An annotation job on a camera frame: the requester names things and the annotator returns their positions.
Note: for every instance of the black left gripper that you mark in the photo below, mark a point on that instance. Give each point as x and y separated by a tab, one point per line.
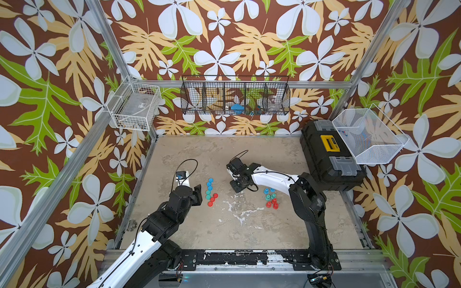
196	195

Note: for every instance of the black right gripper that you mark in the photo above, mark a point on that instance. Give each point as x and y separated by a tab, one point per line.
235	188

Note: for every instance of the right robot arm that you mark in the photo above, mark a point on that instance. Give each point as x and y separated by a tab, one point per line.
307	198

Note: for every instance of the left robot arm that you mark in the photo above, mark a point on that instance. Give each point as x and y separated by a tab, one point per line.
152	252

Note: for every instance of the blue object in basket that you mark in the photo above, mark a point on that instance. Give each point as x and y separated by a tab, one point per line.
237	108

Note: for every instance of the black toolbox yellow latch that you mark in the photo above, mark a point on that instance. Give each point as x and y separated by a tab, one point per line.
330	162

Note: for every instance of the black wire basket back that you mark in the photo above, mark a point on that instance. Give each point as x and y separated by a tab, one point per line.
215	94

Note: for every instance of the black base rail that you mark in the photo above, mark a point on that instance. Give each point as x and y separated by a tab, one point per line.
298	259

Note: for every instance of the white wire basket left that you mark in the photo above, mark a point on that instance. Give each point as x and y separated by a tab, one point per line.
133	105

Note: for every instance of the white wire basket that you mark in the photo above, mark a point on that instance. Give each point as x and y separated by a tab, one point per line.
371	136
133	105

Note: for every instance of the white wire basket right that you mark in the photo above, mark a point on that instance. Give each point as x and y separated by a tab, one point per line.
371	136

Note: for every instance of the aluminium frame post back right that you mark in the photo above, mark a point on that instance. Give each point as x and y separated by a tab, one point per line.
377	41

